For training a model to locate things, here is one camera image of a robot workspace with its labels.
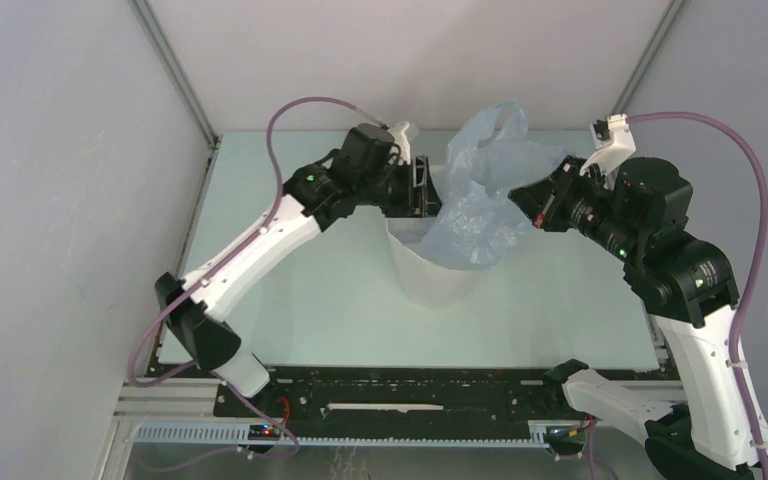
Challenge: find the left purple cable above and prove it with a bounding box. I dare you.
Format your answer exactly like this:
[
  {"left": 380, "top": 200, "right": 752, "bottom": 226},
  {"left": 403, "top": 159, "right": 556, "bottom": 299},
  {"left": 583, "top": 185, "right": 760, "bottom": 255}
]
[{"left": 125, "top": 96, "right": 389, "bottom": 390}]

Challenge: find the aluminium frame post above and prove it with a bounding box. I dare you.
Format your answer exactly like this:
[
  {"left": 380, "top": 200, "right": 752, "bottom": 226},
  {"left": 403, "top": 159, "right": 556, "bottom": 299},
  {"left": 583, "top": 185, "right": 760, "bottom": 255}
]
[
  {"left": 611, "top": 0, "right": 691, "bottom": 114},
  {"left": 126, "top": 0, "right": 221, "bottom": 148}
]

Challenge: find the right aluminium frame post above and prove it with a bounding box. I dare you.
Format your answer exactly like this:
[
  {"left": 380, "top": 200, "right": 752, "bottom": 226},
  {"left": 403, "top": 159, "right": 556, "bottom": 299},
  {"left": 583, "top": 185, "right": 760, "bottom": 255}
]
[{"left": 611, "top": 0, "right": 691, "bottom": 114}]

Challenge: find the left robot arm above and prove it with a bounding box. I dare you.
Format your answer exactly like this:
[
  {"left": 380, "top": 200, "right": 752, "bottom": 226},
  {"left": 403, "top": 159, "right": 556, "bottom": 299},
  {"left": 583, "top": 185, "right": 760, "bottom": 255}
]
[{"left": 155, "top": 121, "right": 441, "bottom": 417}]

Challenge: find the left aluminium frame post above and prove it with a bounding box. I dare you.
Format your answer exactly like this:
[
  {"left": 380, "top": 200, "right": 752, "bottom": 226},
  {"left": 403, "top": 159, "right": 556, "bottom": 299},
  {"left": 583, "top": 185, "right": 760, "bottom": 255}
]
[{"left": 126, "top": 0, "right": 221, "bottom": 148}]

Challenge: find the right circuit board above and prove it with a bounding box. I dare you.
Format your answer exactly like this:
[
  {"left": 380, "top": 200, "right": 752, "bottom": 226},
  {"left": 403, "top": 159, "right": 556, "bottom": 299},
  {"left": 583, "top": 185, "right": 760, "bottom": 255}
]
[{"left": 543, "top": 425, "right": 588, "bottom": 443}]

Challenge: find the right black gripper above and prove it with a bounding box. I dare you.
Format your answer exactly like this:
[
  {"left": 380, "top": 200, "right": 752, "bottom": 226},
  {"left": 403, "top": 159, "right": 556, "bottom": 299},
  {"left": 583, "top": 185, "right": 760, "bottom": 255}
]
[{"left": 509, "top": 153, "right": 640, "bottom": 262}]

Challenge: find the white trash bin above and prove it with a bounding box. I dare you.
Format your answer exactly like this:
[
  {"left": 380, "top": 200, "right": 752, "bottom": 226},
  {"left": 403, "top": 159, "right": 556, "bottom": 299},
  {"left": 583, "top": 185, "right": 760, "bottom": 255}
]
[{"left": 383, "top": 165, "right": 491, "bottom": 311}]

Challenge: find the circuit board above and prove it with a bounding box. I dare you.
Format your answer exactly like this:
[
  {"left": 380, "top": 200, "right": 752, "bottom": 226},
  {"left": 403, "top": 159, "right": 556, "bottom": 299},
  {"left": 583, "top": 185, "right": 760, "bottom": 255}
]
[
  {"left": 246, "top": 424, "right": 282, "bottom": 441},
  {"left": 543, "top": 425, "right": 588, "bottom": 443}
]

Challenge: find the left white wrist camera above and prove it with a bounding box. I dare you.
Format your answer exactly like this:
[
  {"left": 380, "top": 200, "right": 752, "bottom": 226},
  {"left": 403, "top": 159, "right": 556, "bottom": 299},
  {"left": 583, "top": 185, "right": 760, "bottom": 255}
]
[{"left": 388, "top": 121, "right": 419, "bottom": 165}]

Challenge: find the left circuit board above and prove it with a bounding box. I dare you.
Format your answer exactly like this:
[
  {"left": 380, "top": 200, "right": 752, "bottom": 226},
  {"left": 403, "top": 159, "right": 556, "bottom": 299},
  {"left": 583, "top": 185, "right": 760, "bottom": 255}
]
[{"left": 246, "top": 424, "right": 282, "bottom": 441}]

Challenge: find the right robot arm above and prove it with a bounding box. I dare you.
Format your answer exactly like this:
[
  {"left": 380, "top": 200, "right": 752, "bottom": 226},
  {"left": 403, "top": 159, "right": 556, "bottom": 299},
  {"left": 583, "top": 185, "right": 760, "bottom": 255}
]
[{"left": 509, "top": 157, "right": 768, "bottom": 479}]

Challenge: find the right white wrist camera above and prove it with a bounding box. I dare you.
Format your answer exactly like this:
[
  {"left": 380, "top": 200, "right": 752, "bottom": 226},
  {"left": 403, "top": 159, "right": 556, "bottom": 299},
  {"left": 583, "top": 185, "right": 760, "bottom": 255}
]
[{"left": 579, "top": 114, "right": 636, "bottom": 176}]

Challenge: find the blue plastic trash bag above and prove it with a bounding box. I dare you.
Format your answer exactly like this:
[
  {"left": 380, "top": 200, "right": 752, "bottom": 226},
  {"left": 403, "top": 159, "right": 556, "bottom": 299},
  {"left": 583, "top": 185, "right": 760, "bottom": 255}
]
[{"left": 404, "top": 100, "right": 568, "bottom": 271}]

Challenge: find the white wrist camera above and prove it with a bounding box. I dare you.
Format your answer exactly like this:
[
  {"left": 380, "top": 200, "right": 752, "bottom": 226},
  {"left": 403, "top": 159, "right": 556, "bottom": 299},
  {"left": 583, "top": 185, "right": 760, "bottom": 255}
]
[
  {"left": 388, "top": 121, "right": 419, "bottom": 165},
  {"left": 579, "top": 114, "right": 636, "bottom": 176}
]

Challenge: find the white cable duct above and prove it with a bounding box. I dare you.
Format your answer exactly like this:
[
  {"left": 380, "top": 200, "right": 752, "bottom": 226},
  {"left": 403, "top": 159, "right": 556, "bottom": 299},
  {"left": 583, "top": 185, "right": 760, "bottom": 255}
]
[{"left": 133, "top": 421, "right": 548, "bottom": 448}]

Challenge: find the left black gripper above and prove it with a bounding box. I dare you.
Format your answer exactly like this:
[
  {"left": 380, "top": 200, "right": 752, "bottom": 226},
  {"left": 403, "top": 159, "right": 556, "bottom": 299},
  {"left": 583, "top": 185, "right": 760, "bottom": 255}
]
[{"left": 357, "top": 156, "right": 447, "bottom": 219}]

